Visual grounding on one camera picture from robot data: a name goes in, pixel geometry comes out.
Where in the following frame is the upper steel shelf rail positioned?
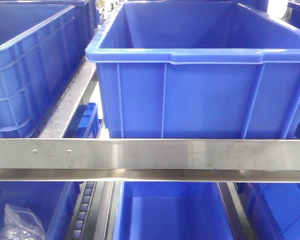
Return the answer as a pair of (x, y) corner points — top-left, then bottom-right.
(0, 138), (300, 183)

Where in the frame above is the steel divider rail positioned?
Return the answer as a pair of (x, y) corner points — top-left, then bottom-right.
(34, 61), (98, 138)

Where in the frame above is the blue plastic bin left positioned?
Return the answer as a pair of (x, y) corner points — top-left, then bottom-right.
(0, 181), (81, 240)

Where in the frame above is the clear plastic bag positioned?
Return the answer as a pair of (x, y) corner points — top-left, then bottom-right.
(0, 204), (46, 240)

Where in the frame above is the blue plastic bin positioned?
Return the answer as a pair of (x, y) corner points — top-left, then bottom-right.
(0, 181), (81, 240)
(236, 182), (300, 240)
(113, 181), (234, 240)

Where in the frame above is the upper blue bin centre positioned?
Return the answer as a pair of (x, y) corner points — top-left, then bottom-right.
(85, 0), (300, 139)

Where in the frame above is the blue plastic bin centre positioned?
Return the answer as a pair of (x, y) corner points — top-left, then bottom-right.
(113, 181), (234, 240)

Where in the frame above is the blue plastic bin right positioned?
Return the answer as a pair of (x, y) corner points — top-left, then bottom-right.
(236, 182), (300, 240)

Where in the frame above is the roller track conveyor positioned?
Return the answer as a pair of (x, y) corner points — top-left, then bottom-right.
(72, 181), (97, 240)

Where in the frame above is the small blue crate behind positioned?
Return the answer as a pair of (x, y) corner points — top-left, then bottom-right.
(63, 102), (100, 139)

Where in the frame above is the upper blue bin left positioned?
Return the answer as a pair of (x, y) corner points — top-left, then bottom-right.
(0, 0), (97, 138)

